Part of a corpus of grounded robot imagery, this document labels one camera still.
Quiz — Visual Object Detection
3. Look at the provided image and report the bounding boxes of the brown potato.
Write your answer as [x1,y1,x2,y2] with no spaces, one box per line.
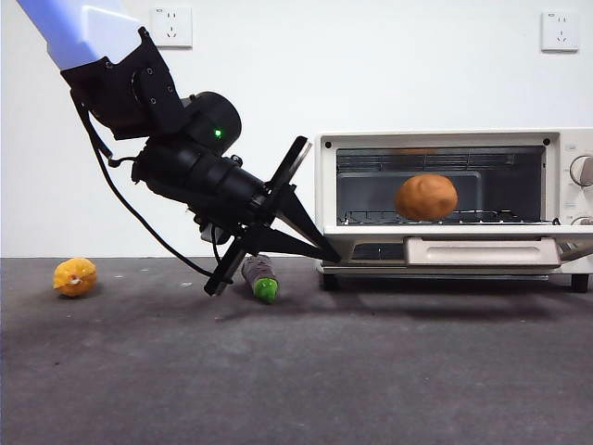
[394,173,460,222]

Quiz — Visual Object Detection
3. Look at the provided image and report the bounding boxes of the oven door with tan handle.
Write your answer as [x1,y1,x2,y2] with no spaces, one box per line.
[321,223,593,275]

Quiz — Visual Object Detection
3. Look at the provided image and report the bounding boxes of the cream Toshiba toaster oven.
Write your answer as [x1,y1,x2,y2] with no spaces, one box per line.
[314,128,593,293]

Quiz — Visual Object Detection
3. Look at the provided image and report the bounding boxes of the purple toy eggplant green stem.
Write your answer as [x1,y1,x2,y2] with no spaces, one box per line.
[240,253,282,306]

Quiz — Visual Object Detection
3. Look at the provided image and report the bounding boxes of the yellow bumpy toy fruit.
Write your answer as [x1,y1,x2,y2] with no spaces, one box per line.
[52,258,99,299]

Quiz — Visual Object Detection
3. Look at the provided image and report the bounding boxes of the metal wire oven rack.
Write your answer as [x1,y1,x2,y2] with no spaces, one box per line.
[340,209,557,226]

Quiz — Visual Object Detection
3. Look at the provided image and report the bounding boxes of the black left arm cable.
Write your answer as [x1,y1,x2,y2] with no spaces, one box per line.
[73,96,223,277]

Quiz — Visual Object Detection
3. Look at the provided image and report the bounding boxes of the white wall socket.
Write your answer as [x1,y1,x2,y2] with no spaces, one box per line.
[150,6,194,50]
[540,11,580,54]

